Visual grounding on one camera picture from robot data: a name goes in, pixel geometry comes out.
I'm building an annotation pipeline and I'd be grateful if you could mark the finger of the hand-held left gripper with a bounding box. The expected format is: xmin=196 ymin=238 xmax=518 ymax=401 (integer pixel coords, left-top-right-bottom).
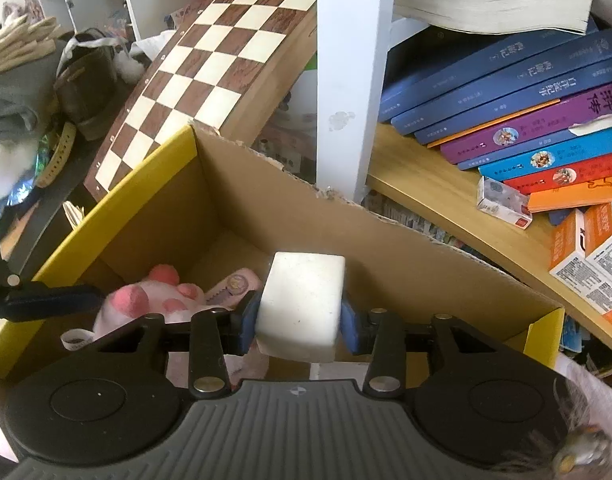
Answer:
xmin=0 ymin=242 xmax=106 ymax=323

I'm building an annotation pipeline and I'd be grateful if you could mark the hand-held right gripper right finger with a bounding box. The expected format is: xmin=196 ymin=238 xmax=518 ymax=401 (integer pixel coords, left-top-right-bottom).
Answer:
xmin=340 ymin=296 xmax=509 ymax=396

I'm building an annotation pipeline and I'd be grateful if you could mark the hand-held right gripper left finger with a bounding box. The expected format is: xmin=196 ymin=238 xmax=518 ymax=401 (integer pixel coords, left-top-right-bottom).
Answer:
xmin=90 ymin=291 xmax=263 ymax=401

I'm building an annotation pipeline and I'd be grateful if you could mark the white foam block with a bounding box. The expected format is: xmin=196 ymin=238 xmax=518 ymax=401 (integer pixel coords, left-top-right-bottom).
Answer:
xmin=255 ymin=251 xmax=347 ymax=363

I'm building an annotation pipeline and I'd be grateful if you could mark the pink plush toy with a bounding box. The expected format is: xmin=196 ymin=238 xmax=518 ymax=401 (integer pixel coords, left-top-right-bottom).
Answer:
xmin=61 ymin=265 xmax=207 ymax=353

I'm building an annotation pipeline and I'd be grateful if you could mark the yellow cardboard box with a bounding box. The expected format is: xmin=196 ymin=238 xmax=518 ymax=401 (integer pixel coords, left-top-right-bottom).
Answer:
xmin=0 ymin=121 xmax=567 ymax=461

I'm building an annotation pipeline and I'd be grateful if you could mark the white paper packet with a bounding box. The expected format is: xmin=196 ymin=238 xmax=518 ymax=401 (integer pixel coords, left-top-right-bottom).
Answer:
xmin=61 ymin=200 xmax=87 ymax=227

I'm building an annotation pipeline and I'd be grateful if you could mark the iridescent plastic bag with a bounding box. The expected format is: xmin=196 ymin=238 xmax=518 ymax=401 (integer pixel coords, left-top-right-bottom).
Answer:
xmin=0 ymin=135 xmax=62 ymax=207

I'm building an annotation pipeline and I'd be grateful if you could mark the small white card box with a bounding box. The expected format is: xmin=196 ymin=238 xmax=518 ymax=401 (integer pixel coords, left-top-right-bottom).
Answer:
xmin=476 ymin=176 xmax=533 ymax=229

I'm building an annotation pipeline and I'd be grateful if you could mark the grey folded cloth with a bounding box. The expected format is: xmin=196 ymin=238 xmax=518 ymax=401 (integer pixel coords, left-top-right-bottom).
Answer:
xmin=0 ymin=55 xmax=62 ymax=145

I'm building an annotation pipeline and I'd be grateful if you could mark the dark brown bag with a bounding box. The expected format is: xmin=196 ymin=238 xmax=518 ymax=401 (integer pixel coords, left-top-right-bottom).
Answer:
xmin=53 ymin=30 xmax=119 ymax=141

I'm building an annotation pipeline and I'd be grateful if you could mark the orange white carton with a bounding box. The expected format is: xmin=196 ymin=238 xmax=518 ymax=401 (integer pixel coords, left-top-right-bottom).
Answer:
xmin=583 ymin=201 xmax=612 ymax=281
xmin=549 ymin=208 xmax=612 ymax=317

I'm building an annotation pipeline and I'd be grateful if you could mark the wooden chessboard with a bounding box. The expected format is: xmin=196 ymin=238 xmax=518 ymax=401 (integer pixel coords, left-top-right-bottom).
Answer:
xmin=83 ymin=0 xmax=319 ymax=208

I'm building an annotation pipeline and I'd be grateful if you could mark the blurry grey object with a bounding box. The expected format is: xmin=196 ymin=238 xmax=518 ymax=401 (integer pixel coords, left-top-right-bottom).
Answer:
xmin=553 ymin=426 xmax=612 ymax=477

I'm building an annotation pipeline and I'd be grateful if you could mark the beige folded cloth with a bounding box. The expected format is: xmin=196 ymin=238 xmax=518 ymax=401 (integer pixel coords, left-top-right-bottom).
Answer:
xmin=0 ymin=15 xmax=57 ymax=78

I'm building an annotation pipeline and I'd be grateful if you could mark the wooden bookshelf with white posts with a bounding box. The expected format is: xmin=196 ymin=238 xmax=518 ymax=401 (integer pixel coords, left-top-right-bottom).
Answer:
xmin=316 ymin=0 xmax=612 ymax=356

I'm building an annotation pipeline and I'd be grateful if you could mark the row of colourful books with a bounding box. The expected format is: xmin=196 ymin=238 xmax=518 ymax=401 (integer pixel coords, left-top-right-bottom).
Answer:
xmin=378 ymin=25 xmax=612 ymax=226

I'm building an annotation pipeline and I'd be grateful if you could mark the thick paperback book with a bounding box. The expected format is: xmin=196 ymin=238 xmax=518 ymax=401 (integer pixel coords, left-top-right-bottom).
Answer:
xmin=393 ymin=0 xmax=599 ymax=36

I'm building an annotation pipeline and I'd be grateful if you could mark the yellow strap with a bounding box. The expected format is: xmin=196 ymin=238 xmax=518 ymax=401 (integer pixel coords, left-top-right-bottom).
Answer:
xmin=36 ymin=120 xmax=79 ymax=188

